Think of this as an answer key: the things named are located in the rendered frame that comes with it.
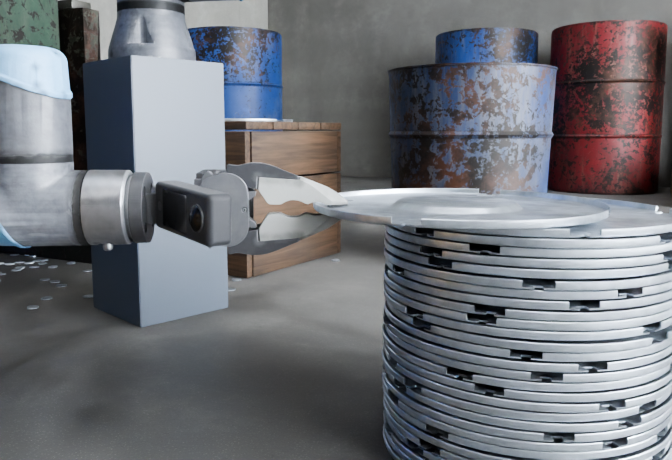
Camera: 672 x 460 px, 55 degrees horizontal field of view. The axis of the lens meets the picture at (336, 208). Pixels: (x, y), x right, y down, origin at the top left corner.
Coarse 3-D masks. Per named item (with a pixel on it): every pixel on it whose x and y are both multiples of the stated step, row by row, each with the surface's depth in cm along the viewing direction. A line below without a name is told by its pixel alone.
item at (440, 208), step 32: (352, 192) 75; (384, 192) 78; (416, 192) 80; (448, 192) 80; (512, 192) 77; (384, 224) 54; (416, 224) 53; (448, 224) 52; (480, 224) 51; (512, 224) 51; (544, 224) 52; (576, 224) 54
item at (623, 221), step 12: (612, 204) 74; (624, 204) 73; (636, 204) 71; (648, 204) 69; (612, 216) 64; (624, 216) 64; (636, 216) 64; (648, 216) 64; (660, 216) 64; (432, 228) 57; (540, 228) 52; (552, 228) 56; (564, 228) 56; (576, 228) 56; (588, 228) 56; (600, 228) 56; (612, 228) 52; (624, 228) 52; (636, 228) 53; (648, 228) 53; (660, 228) 54
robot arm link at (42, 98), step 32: (0, 64) 59; (32, 64) 59; (64, 64) 62; (0, 96) 59; (32, 96) 60; (64, 96) 62; (0, 128) 60; (32, 128) 60; (64, 128) 62; (0, 160) 60; (32, 160) 60; (64, 160) 62
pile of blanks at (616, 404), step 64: (448, 256) 56; (512, 256) 57; (576, 256) 52; (640, 256) 57; (384, 320) 67; (448, 320) 57; (512, 320) 54; (576, 320) 53; (640, 320) 54; (384, 384) 67; (448, 384) 57; (512, 384) 54; (576, 384) 54; (640, 384) 57; (448, 448) 58; (512, 448) 55; (576, 448) 54; (640, 448) 56
